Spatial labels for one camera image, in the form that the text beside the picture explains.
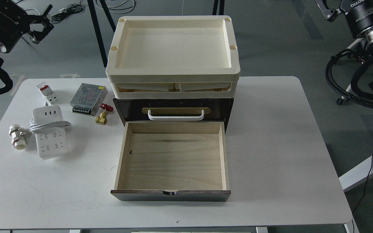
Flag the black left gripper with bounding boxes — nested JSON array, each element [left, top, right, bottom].
[[0, 0, 54, 53]]

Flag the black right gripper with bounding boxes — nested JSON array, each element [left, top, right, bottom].
[[315, 0, 373, 39]]

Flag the white power cable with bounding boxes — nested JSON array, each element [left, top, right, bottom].
[[29, 118, 72, 134]]

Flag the white power strip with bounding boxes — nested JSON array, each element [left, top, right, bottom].
[[29, 102, 71, 160]]

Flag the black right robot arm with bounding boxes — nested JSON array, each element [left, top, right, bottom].
[[316, 0, 373, 55]]

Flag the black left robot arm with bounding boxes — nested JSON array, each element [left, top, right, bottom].
[[0, 0, 54, 95]]

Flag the metal mesh power supply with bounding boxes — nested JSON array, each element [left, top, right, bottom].
[[70, 83, 108, 116]]

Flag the white plastic pipe valve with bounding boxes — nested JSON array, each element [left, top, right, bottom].
[[8, 124, 32, 150]]

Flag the cream plastic tray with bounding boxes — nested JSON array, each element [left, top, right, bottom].
[[106, 15, 240, 99]]

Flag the open wooden drawer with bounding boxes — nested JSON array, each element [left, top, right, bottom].
[[111, 121, 231, 202]]

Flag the black cables on floor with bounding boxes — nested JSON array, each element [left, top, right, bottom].
[[49, 0, 136, 24]]

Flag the black corrugated cable hose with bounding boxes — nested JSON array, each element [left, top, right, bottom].
[[325, 49, 373, 112]]

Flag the white circuit breaker red switch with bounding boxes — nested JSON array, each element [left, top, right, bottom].
[[36, 82, 58, 105]]

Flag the brass valve red handle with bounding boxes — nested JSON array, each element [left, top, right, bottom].
[[95, 103, 114, 125]]

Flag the white beam with cable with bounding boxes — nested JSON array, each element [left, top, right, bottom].
[[339, 150, 373, 214]]

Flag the white drawer handle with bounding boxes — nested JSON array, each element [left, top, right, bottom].
[[147, 109, 205, 121]]

